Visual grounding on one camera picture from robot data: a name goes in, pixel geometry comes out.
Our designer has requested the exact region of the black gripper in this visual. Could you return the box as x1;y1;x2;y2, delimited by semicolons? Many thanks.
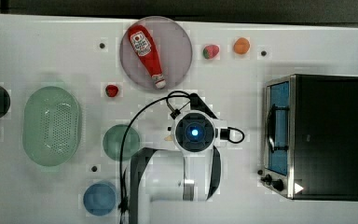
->
189;93;217;119

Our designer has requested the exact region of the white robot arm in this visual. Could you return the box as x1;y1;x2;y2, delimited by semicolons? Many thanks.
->
128;93;230;224

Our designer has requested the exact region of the silver black toaster oven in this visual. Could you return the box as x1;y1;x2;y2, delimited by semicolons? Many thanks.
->
258;74;358;202

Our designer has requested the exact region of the red green strawberry toy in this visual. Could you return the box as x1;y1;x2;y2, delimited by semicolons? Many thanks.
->
202;45;220;60

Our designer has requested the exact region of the grey round plate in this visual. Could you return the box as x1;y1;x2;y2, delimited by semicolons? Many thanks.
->
119;16;193;91

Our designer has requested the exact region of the orange fruit toy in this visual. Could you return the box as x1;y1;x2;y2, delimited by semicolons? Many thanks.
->
233;37;250;55

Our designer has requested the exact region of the red ketchup bottle toy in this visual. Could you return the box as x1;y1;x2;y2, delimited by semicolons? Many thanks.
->
127;25;166;89

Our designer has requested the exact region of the green cup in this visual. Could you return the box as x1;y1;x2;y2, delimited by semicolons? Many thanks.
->
103;124;140;161

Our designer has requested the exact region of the blue cup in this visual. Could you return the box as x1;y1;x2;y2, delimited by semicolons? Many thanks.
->
83;181;117;217

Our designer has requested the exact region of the green oval colander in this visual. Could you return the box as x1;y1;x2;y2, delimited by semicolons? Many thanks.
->
22;86;81;167

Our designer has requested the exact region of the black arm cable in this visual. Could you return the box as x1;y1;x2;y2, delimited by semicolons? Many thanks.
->
117;90;246;224

